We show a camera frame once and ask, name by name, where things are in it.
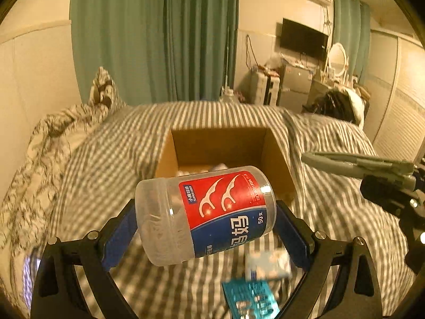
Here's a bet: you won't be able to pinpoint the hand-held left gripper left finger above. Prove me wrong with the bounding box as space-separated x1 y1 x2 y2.
30 199 139 319

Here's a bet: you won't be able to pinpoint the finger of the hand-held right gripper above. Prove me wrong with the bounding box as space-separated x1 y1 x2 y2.
309 152 414 170
301 154 418 191

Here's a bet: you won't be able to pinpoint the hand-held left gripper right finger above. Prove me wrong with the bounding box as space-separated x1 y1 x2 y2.
274 200 383 319

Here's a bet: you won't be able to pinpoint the cardboard box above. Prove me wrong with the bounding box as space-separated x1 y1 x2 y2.
155 127 297 204

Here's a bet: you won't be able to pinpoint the clear floss pick jar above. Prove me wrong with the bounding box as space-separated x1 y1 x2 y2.
134 165 277 266

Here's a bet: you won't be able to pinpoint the white and blue small packet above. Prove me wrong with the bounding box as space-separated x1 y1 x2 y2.
245 250 293 282

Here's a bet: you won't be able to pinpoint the black and white clothing pile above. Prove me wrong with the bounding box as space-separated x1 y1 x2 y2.
301 88 366 128

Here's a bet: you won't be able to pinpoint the grey striped blanket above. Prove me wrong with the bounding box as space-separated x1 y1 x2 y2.
31 101 417 319

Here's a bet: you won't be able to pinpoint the teal flat packet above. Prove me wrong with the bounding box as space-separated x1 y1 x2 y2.
221 280 283 319

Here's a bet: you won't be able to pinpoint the white louvered wardrobe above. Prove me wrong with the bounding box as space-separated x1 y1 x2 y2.
362 28 425 162

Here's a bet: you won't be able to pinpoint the grey mini fridge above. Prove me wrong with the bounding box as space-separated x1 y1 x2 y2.
279 65 316 108

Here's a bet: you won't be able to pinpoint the white round vanity mirror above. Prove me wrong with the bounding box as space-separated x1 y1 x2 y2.
327 43 350 78

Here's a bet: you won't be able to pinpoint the white suitcase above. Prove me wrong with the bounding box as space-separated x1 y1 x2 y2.
249 70 282 106

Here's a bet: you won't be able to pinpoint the white packets in box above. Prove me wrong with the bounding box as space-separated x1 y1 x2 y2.
176 162 230 177

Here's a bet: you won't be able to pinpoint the leaf patterned duvet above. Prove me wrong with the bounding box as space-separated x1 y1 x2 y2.
0 66 128 313

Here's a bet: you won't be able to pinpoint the narrow green curtain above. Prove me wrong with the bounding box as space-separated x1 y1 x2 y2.
332 0 372 85

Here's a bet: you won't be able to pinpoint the white plastic bottle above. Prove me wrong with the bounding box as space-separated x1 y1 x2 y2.
220 86 237 104

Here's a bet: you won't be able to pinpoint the wide green curtain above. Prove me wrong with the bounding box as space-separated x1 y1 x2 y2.
70 0 240 108

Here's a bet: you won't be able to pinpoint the black wall television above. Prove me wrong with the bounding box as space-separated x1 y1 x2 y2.
279 18 329 63

